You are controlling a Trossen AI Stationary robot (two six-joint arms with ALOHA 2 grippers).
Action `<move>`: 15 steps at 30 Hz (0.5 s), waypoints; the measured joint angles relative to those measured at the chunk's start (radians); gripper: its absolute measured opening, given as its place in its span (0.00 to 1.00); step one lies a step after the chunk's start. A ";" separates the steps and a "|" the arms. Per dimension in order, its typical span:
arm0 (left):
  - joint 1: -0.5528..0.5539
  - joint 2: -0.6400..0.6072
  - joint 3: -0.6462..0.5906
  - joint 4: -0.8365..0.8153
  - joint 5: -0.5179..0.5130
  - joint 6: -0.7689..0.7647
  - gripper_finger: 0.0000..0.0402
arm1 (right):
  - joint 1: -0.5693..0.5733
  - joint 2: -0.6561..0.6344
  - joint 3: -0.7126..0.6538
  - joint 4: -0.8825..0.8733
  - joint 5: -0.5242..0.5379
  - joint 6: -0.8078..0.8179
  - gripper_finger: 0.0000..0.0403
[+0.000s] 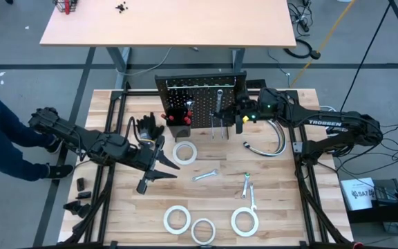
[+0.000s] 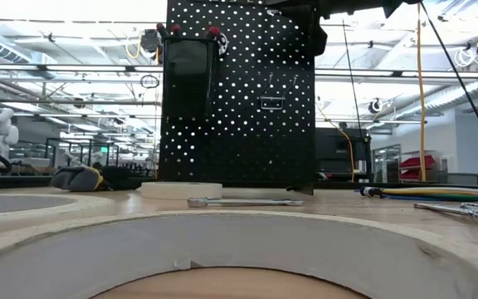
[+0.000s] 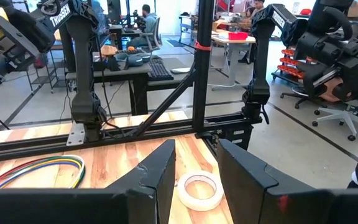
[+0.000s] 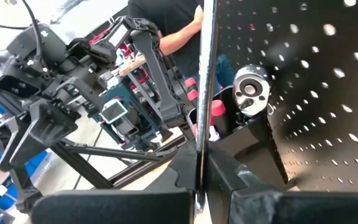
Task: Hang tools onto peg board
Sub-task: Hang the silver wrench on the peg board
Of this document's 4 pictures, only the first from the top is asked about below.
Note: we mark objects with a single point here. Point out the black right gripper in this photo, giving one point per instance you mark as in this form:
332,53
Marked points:
247,107

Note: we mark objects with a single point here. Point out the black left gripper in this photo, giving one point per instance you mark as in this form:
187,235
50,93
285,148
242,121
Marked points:
147,159

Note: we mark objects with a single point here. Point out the chrome combination wrench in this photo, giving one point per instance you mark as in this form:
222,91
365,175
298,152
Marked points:
219,100
204,175
245,186
252,197

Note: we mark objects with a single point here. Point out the white masking tape roll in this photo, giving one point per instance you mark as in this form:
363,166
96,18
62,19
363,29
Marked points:
174,153
166,220
193,231
233,221

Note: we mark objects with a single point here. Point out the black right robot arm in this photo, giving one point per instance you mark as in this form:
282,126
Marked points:
323,117

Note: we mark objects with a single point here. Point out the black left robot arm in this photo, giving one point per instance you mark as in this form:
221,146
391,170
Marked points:
81,138

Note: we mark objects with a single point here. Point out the metal double prong hook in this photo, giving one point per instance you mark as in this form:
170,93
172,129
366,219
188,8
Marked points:
212,129

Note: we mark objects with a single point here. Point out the black perforated pegboard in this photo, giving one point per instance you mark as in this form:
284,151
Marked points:
199,100

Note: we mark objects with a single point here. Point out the black plastic bin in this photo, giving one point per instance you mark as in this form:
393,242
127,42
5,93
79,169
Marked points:
179,129

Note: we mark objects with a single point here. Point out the black grey work glove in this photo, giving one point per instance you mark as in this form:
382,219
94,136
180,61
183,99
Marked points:
147,129

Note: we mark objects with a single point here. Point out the small black block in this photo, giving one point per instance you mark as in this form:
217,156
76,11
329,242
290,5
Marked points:
84,195
80,184

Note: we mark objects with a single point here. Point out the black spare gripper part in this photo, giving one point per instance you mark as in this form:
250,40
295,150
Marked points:
76,209

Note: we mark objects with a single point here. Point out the light wooden side table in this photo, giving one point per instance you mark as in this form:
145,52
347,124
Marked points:
168,24

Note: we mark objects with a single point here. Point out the thin black strut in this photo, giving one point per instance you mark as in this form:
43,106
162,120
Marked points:
365,62

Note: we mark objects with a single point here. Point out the pile of small black parts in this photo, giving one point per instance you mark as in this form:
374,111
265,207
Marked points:
121,7

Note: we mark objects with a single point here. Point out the white printed box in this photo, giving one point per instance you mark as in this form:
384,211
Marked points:
356,202

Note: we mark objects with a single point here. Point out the person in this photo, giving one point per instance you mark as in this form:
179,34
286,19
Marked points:
9,152

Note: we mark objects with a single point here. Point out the red emergency stop button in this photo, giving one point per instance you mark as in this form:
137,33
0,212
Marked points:
358,246

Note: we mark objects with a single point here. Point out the black equipment shelf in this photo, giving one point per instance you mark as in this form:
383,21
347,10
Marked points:
385,216

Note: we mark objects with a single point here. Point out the black flat base plate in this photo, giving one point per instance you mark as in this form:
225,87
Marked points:
257,84

